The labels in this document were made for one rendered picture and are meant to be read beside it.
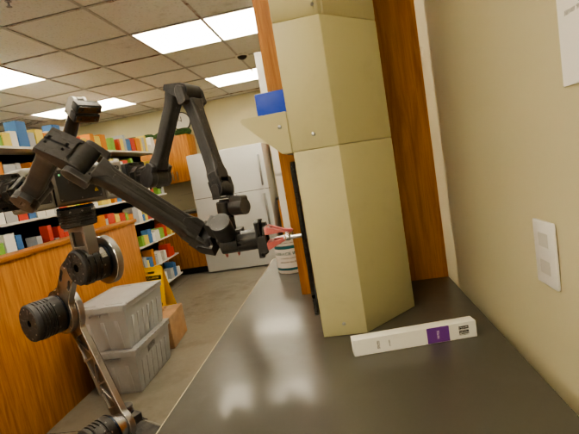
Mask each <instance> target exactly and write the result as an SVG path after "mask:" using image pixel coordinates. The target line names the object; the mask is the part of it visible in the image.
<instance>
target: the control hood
mask: <svg viewBox="0 0 579 434"><path fill-rule="evenodd" d="M240 123H241V125H242V126H244V127H246V128H247V129H248V130H250V131H251V132H253V133H254V134H256V135H257V136H258V137H259V138H260V139H262V140H263V141H265V142H266V143H268V144H269V145H270V146H272V147H274V148H275V149H276V150H278V151H279V152H281V153H282V154H287V155H294V152H293V148H292V143H291V137H290V128H289V123H288V117H287V112H285V111H283V112H279V113H274V114H269V115H261V116H257V117H252V118H247V119H243V120H241V121H240Z"/></svg>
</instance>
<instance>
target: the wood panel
mask: <svg viewBox="0 0 579 434"><path fill-rule="evenodd" d="M372 2H373V9H374V15H375V22H376V27H377V38H378V45H379V52H380V58H381V64H382V71H383V82H384V89H385V95H386V102H387V108H388V114H389V126H390V132H391V137H390V138H391V139H392V145H393V151H394V158H395V169H396V175H397V182H398V189H399V195H400V201H401V208H402V219H403V225H404V232H405V239H406V245H407V251H408V263H409V269H410V275H411V281H417V280H424V279H431V278H438V277H445V276H449V275H448V268H447V262H446V254H445V241H444V234H443V227H442V220H441V213H440V206H439V194H438V187H437V180H436V173H435V166H434V159H433V146H432V139H431V133H430V126H429V119H428V112H427V105H426V92H425V85H424V78H423V71H422V64H421V57H420V44H419V37H418V30H417V23H416V16H415V10H414V0H372ZM252 5H253V10H254V15H255V21H256V26H257V31H258V40H259V45H260V51H261V56H262V61H263V67H264V71H265V81H266V86H267V91H268V92H271V91H275V90H282V89H283V86H282V81H281V76H280V71H279V65H278V60H277V50H276V45H275V40H274V34H273V29H272V22H271V13H270V8H269V3H268V0H252ZM278 157H279V162H280V166H281V172H282V177H283V186H284V192H285V197H286V202H287V207H288V212H289V222H290V227H291V228H293V229H294V230H295V233H301V228H300V222H299V217H298V212H297V207H296V198H295V192H294V187H293V182H292V176H291V171H290V162H295V159H294V155H287V154H282V153H281V152H278ZM293 242H294V247H295V253H296V262H297V267H298V272H299V277H300V283H301V288H302V294H303V295H306V294H311V289H310V284H309V279H308V269H307V264H306V258H305V253H304V248H303V242H302V238H297V239H293Z"/></svg>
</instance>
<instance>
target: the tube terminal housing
mask: <svg viewBox="0 0 579 434"><path fill-rule="evenodd" d="M272 29H273V34H274V40H275V45H276V50H277V60H278V65H279V71H280V76H281V81H282V86H283V96H284V101H285V107H286V112H287V117H288V123H289V132H290V137H291V143H292V148H293V152H294V159H295V164H296V174H297V179H298V184H299V190H300V195H301V200H302V210H303V215H304V220H305V226H306V231H307V236H308V246H309V251H310V257H311V262H312V267H313V272H314V282H315V287H316V293H317V298H318V303H319V309H320V314H321V323H322V329H323V334H324V338H325V337H333V336H341V335H349V334H357V333H365V332H369V331H371V330H373V329H375V328H377V327H378V326H380V325H382V324H384V323H385V322H387V321H389V320H391V319H393V318H394V317H396V316H398V315H399V314H401V313H404V312H406V311H407V310H408V309H410V308H412V307H414V295H413V289H412V282H411V275H410V269H409V263H408V251H407V245H406V239H405V232H404V225H403V219H402V208H401V201H400V195H399V189H398V182H397V175H396V169H395V158H394V151H393V145H392V139H391V138H390V137H391V132H390V126H389V114H388V108H387V102H386V95H385V89H384V82H383V71H382V64H381V58H380V52H379V45H378V38H377V27H376V22H375V21H372V20H365V19H358V18H351V17H343V16H336V15H323V14H316V15H309V16H304V17H301V18H296V19H293V20H288V21H285V22H278V23H273V24H272Z"/></svg>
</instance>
